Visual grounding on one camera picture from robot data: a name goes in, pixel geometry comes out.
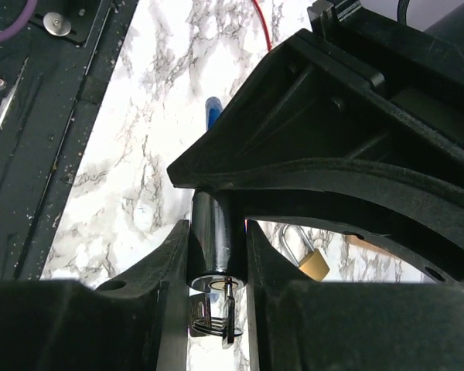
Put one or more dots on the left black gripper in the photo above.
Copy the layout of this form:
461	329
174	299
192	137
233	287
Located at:
432	60

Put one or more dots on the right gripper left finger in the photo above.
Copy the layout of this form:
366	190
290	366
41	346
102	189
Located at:
135	321

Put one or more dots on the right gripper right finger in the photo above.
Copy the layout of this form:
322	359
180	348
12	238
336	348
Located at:
296	323

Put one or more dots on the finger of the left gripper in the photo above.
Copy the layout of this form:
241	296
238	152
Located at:
307	121
420	219

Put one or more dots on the brass padlock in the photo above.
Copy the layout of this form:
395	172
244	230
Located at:
313	264

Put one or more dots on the silver key bunch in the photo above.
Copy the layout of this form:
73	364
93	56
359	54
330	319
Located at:
201	321

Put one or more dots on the red cable lock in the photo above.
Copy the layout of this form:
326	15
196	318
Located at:
263	23

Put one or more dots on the blue cable lock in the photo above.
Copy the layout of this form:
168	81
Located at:
217	243

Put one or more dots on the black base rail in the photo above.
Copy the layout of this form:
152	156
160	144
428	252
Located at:
56	61

